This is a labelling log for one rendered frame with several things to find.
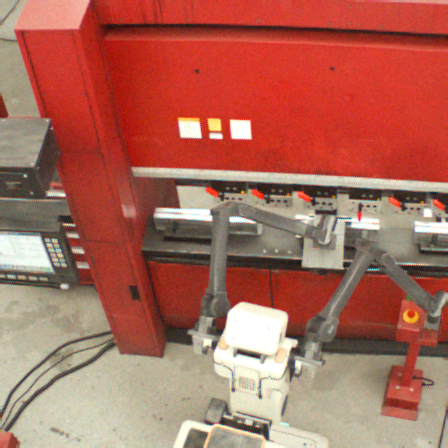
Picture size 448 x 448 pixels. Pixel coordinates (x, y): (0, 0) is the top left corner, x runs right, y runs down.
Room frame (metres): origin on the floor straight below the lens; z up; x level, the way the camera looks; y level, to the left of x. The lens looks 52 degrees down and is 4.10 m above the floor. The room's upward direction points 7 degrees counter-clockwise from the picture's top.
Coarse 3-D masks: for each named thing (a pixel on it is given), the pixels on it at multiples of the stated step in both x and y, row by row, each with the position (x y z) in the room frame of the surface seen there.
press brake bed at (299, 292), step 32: (160, 256) 2.46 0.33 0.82; (160, 288) 2.46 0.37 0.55; (192, 288) 2.43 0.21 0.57; (256, 288) 2.36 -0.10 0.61; (288, 288) 2.33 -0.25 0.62; (320, 288) 2.29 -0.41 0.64; (384, 288) 2.23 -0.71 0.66; (192, 320) 2.45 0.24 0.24; (224, 320) 2.41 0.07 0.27; (288, 320) 2.33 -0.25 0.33; (352, 320) 2.26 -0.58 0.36; (384, 320) 2.22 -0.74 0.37; (352, 352) 2.26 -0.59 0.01; (384, 352) 2.22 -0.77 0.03
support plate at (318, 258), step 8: (312, 224) 2.40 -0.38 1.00; (344, 224) 2.38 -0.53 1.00; (336, 232) 2.34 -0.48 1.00; (304, 240) 2.32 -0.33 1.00; (312, 240) 2.31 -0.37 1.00; (304, 248) 2.27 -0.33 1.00; (312, 248) 2.27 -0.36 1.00; (336, 248) 2.25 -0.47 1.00; (304, 256) 2.23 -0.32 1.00; (312, 256) 2.23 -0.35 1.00; (320, 256) 2.22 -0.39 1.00; (328, 256) 2.22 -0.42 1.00; (336, 256) 2.21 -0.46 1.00; (304, 264) 2.19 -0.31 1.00; (312, 264) 2.18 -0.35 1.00; (320, 264) 2.18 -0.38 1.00; (328, 264) 2.17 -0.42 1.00; (336, 264) 2.17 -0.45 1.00
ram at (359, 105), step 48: (144, 48) 2.54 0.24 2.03; (192, 48) 2.50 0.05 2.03; (240, 48) 2.47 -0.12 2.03; (288, 48) 2.43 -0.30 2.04; (336, 48) 2.39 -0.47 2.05; (384, 48) 2.35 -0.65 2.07; (432, 48) 2.33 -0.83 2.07; (144, 96) 2.55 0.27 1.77; (192, 96) 2.51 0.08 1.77; (240, 96) 2.47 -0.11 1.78; (288, 96) 2.43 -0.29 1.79; (336, 96) 2.39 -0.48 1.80; (384, 96) 2.35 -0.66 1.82; (432, 96) 2.31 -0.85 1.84; (144, 144) 2.56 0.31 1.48; (192, 144) 2.52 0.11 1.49; (240, 144) 2.47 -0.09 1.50; (288, 144) 2.43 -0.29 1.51; (336, 144) 2.39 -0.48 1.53; (384, 144) 2.35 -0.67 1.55; (432, 144) 2.30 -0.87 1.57
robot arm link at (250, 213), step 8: (240, 208) 2.12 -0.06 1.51; (248, 208) 2.13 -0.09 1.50; (256, 208) 2.16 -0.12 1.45; (248, 216) 2.11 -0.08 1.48; (256, 216) 2.14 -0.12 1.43; (264, 216) 2.15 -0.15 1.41; (272, 216) 2.16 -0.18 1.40; (280, 216) 2.17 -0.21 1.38; (264, 224) 2.13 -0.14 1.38; (272, 224) 2.14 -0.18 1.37; (280, 224) 2.15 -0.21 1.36; (288, 224) 2.16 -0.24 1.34; (296, 224) 2.16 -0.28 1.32; (304, 224) 2.17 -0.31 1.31; (288, 232) 2.14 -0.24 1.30; (296, 232) 2.14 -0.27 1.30; (304, 232) 2.15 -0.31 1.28; (312, 232) 2.16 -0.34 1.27
